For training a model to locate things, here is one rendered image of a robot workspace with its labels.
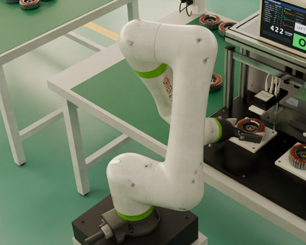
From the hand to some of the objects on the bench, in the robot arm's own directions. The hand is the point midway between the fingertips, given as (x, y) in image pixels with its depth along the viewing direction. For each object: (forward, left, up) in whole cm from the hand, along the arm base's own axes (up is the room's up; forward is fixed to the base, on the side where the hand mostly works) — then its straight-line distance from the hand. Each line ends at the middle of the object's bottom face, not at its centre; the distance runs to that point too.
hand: (247, 129), depth 220 cm
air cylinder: (+15, +4, -5) cm, 17 cm away
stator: (+10, +40, -7) cm, 42 cm away
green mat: (+10, +57, -7) cm, 58 cm away
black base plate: (+6, -11, -7) cm, 14 cm away
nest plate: (+1, 0, -4) cm, 5 cm away
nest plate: (+7, -23, -5) cm, 25 cm away
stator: (+1, 0, -3) cm, 3 cm away
